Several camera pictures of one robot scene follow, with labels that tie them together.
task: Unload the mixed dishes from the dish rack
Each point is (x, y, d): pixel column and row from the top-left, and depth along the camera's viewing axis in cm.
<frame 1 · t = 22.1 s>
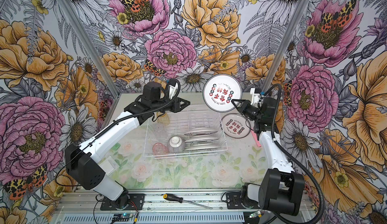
left hand: (186, 107, 75), fingers open
right hand: (231, 104, 77), fingers closed
plate with red characters: (236, 125, 105), on the table
red character plate: (219, 90, 80), point 33 cm above the table

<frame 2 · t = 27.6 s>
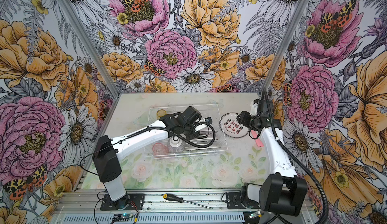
left hand: (193, 131, 82), fingers open
right hand: (240, 122, 82), fingers open
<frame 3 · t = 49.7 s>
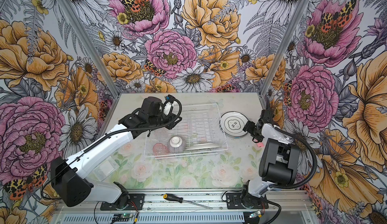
left hand: (177, 122, 77), fingers open
right hand: (248, 134, 92), fingers open
white plate grey emblem: (232, 123, 104), point 2 cm above the table
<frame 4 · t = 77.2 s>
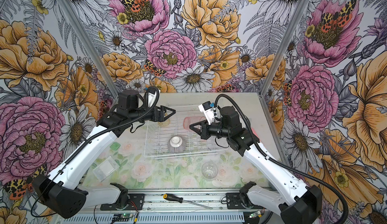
left hand: (169, 115, 71), fingers open
right hand: (191, 132, 67), fingers closed
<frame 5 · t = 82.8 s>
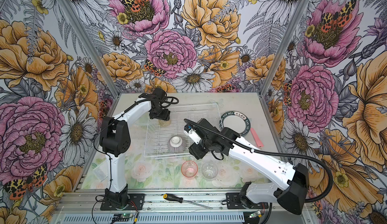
left hand: (161, 120, 96), fingers open
right hand: (197, 152, 72), fingers open
dark green rimmed plate: (236, 121, 105), point 3 cm above the table
pink glass cup: (189, 169, 86), on the table
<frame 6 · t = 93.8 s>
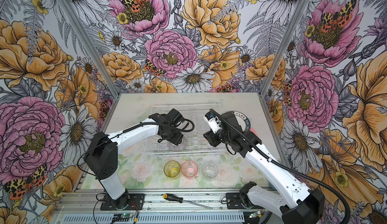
left hand: (173, 143, 86), fingers open
right hand: (209, 137, 75), fingers open
amber glass cup: (172, 168, 85), point 2 cm above the table
